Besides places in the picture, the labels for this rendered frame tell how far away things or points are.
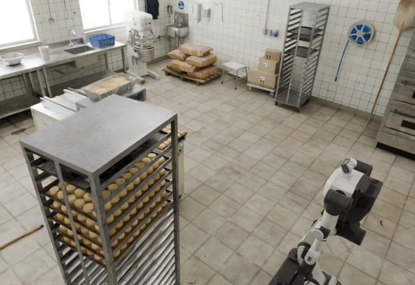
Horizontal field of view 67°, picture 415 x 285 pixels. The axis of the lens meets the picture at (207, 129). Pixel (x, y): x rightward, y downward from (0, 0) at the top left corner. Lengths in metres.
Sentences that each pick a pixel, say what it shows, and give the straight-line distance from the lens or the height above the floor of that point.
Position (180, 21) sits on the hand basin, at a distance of 8.12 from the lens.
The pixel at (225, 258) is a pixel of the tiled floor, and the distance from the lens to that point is 3.35.
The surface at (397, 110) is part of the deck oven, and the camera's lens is 5.25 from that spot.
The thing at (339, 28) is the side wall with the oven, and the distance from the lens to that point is 6.23.
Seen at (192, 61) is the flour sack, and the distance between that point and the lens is 6.83.
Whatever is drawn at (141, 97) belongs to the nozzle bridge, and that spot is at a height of 1.06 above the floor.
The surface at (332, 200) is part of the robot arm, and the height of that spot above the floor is 1.34.
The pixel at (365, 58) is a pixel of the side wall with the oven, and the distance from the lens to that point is 6.20.
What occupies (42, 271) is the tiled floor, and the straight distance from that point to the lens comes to 3.54.
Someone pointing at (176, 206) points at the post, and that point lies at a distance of 2.21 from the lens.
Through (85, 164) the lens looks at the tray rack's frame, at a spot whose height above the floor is 1.82.
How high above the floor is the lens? 2.66
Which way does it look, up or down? 30 degrees down
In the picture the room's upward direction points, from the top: 2 degrees clockwise
